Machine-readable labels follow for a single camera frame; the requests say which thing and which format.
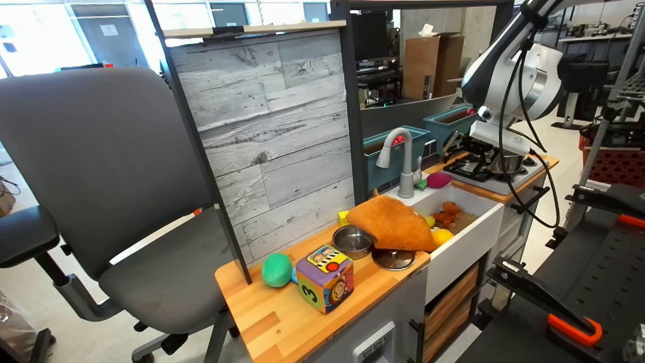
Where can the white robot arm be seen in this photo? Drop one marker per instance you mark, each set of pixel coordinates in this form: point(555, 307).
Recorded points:
point(516, 67)

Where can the orange cloth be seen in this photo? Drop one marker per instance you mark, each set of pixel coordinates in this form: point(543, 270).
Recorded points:
point(393, 223)

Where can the orange plush toy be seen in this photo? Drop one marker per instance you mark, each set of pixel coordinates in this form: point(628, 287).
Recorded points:
point(449, 215)

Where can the colourful fabric cube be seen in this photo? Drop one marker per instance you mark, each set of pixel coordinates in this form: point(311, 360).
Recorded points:
point(325, 280)

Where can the pink radish plush green leaves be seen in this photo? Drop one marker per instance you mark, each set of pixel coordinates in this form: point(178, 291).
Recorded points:
point(441, 181)

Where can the black workbench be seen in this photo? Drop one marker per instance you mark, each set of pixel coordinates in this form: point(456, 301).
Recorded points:
point(597, 284)

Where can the large teal planter box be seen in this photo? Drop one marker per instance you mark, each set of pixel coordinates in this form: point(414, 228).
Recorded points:
point(446, 124)

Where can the green pea plush toy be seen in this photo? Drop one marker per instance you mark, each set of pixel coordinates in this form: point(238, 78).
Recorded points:
point(277, 269)

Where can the grey toy faucet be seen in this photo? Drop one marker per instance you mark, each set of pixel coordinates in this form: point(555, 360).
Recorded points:
point(405, 175)

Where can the grey office chair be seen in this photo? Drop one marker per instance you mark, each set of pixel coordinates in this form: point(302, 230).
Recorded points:
point(101, 175)

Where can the grey toy stove top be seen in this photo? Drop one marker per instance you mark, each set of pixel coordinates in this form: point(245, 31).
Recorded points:
point(500, 185)

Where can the small teal planter box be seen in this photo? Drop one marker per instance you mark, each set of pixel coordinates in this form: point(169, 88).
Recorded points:
point(389, 172)

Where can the yellow lemon plush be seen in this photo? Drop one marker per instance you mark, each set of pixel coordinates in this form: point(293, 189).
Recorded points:
point(442, 235)

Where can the grey wood panel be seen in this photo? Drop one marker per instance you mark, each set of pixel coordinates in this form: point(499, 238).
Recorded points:
point(269, 147)

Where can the cardboard box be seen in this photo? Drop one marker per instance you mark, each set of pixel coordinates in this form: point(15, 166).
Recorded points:
point(431, 67)

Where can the yellow toy block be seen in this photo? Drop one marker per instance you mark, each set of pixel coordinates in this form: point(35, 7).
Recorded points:
point(344, 216)

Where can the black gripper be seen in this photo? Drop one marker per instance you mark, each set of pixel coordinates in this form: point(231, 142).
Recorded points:
point(481, 157)

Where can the white toy sink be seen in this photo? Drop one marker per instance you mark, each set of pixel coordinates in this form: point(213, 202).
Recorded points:
point(464, 242)

